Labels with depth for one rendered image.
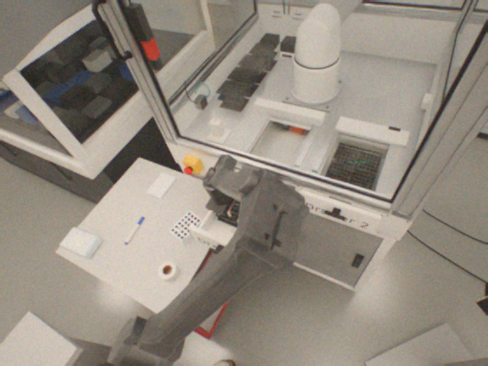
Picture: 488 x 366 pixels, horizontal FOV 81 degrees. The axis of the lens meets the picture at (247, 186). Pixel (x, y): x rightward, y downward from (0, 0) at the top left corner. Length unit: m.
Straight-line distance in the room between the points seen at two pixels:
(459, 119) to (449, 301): 1.47
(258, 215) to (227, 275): 0.09
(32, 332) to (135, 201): 0.61
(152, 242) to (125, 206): 0.25
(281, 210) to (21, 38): 1.12
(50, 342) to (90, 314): 0.89
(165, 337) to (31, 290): 2.09
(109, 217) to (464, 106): 1.33
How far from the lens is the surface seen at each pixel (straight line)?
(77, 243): 1.41
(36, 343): 1.40
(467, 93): 0.72
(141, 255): 1.29
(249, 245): 0.35
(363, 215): 1.07
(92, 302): 2.26
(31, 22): 1.34
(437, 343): 1.96
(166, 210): 1.35
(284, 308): 1.87
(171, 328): 0.51
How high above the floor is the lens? 1.83
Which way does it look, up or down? 54 degrees down
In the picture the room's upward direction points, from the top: 12 degrees counter-clockwise
